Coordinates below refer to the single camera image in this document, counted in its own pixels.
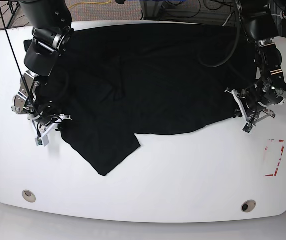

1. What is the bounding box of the right table grommet hole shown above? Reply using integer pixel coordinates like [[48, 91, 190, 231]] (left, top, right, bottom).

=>
[[241, 200, 256, 213]]

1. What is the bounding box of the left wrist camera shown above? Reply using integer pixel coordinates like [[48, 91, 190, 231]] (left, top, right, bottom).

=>
[[242, 123, 255, 134]]

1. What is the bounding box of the red tape rectangle marking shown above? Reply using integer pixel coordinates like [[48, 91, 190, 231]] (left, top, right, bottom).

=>
[[262, 139, 285, 177]]

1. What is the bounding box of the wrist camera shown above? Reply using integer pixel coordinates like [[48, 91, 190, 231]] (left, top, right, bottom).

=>
[[242, 123, 255, 134], [35, 135, 49, 147]]

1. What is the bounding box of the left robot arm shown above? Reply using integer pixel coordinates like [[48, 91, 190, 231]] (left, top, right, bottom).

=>
[[226, 0, 286, 133]]

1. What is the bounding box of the yellow cable on floor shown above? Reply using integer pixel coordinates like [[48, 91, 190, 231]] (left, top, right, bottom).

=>
[[60, 0, 112, 16]]

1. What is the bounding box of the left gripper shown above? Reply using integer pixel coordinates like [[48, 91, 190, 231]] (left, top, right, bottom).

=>
[[225, 82, 286, 130]]

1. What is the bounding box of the black tripod stand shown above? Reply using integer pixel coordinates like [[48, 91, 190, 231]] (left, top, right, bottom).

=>
[[0, 0, 21, 33]]

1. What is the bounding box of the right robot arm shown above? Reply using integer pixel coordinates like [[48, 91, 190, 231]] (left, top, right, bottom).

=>
[[11, 0, 74, 147]]

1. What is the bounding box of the black t-shirt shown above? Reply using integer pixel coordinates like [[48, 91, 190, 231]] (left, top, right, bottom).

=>
[[35, 23, 256, 176]]

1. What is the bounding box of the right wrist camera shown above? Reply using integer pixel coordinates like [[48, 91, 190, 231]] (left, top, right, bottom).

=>
[[35, 135, 49, 147]]

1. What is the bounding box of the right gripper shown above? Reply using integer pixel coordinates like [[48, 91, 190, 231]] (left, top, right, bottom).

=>
[[11, 94, 71, 139]]

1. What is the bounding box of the left table grommet hole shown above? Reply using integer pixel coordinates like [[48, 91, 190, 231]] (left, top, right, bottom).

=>
[[22, 190, 36, 203]]

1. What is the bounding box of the table grommet hole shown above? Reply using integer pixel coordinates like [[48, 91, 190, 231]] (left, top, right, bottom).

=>
[[241, 200, 256, 213], [22, 190, 36, 203]]

